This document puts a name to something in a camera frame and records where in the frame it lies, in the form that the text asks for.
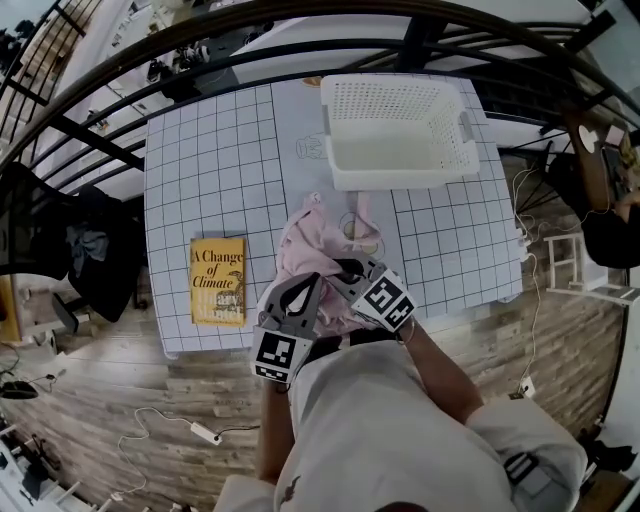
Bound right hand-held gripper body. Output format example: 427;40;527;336
351;264;419;334

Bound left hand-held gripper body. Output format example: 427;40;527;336
251;319;316;386

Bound pink clothes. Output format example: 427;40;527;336
274;191;386;341

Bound white plastic laundry basket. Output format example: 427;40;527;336
319;73;481;192

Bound person's left forearm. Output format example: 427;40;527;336
254;382;296;484

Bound person's right forearm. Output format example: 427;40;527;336
399;319;485;426

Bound yellow book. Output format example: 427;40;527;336
189;237;248;329

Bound white power strip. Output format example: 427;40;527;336
189;420;224;446
514;227;534;264

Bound person's white shirt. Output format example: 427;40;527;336
214;344;589;512

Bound white grid tablecloth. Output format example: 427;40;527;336
143;74;524;360

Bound white stool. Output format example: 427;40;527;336
543;232;640;306

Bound grey cloth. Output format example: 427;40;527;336
67;222;110;276

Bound black curved railing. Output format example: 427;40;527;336
0;0;640;201

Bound black office chair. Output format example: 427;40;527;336
0;162;146;334

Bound brown wooden side desk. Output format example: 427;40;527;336
564;107;617;211

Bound white desk lamp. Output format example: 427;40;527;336
577;123;599;154

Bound white power cable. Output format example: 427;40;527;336
517;249;545;396

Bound grey shoulder strap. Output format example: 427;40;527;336
502;452;554;501

